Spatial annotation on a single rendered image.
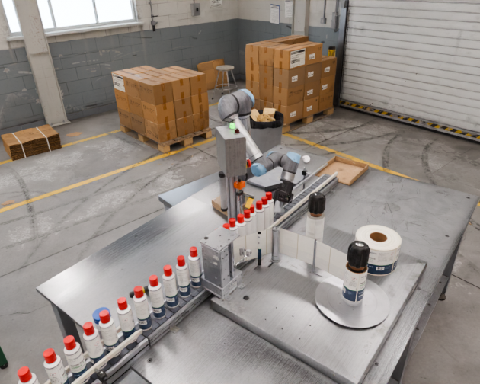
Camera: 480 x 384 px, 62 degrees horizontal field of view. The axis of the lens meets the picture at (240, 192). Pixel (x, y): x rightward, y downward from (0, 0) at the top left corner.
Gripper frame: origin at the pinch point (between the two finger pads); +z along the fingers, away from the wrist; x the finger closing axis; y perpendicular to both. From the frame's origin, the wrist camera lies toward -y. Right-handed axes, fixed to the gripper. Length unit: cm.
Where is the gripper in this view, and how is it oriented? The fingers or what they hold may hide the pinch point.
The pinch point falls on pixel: (273, 213)
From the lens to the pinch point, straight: 221.4
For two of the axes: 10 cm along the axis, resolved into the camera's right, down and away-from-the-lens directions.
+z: -2.8, 9.6, 0.9
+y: 7.9, 2.8, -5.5
